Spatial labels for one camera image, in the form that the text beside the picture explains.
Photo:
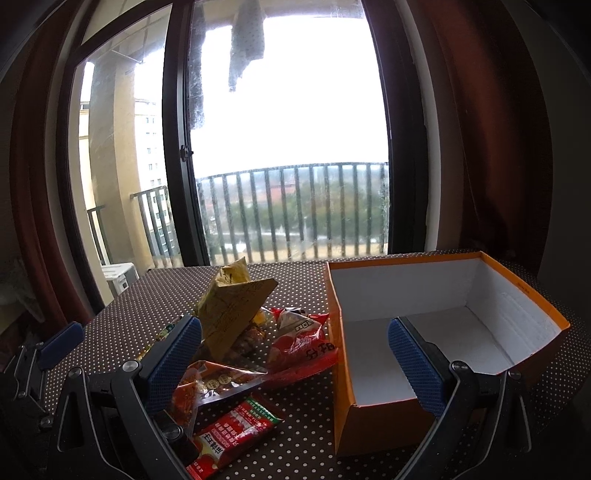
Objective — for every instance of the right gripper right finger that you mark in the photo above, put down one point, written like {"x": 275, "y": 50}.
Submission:
{"x": 481, "y": 422}

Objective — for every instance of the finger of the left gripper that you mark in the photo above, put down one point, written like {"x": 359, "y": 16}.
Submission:
{"x": 24, "y": 378}

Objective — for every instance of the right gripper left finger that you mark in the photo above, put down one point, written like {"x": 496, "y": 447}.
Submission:
{"x": 142, "y": 391}

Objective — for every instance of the clear orange snack pouch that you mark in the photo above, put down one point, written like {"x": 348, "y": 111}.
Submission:
{"x": 206, "y": 382}

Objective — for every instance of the red green strip packet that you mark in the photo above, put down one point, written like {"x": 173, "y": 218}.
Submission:
{"x": 222, "y": 441}

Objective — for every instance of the yellow chip bag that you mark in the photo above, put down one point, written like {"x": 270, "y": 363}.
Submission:
{"x": 228, "y": 306}

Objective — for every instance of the red spicy snack packet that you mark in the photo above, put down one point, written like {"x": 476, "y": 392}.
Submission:
{"x": 301, "y": 348}

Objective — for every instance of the brown polka dot tablecloth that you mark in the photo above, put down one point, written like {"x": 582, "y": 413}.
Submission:
{"x": 303, "y": 446}

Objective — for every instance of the orange cardboard box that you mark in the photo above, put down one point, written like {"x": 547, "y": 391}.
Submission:
{"x": 470, "y": 305}

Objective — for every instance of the white air conditioner unit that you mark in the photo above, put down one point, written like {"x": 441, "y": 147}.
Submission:
{"x": 119, "y": 276}

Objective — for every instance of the balcony railing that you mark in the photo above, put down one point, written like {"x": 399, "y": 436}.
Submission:
{"x": 294, "y": 211}

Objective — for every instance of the dark red curtain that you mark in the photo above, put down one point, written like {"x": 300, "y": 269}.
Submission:
{"x": 504, "y": 128}

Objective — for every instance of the hanging grey cloth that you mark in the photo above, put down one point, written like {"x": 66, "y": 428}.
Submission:
{"x": 247, "y": 39}

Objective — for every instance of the black window frame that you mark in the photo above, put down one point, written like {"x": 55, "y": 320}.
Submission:
{"x": 145, "y": 102}

